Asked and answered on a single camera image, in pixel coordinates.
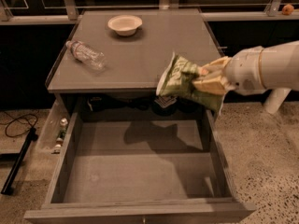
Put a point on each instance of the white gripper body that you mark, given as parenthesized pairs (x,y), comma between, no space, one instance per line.
(244,70)

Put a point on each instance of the metal window railing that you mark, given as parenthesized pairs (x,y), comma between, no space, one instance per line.
(69,11)

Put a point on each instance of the clear plastic storage bin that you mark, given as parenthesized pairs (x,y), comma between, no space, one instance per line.
(52,134)

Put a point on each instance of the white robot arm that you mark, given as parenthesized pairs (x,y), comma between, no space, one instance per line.
(279,73)

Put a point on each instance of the black floor stand bar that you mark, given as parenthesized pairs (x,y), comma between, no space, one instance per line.
(7,188)

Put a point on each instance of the clear plastic water bottle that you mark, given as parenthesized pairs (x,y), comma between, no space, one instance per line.
(87,55)

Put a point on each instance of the white paper bowl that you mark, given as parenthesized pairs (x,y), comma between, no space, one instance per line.
(124,25)

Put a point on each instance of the green jalapeno chip bag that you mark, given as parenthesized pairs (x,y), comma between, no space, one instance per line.
(177,79)

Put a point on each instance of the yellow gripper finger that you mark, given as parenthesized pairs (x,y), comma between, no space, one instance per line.
(216,85)
(214,68)

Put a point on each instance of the small orange object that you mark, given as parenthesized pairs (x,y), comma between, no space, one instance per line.
(287,9)

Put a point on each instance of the stack of cards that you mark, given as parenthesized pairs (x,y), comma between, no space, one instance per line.
(165,101)

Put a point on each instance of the open grey top drawer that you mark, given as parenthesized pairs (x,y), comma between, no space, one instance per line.
(127,167)

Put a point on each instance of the grey cabinet with top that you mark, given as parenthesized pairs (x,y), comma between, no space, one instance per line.
(134,63)

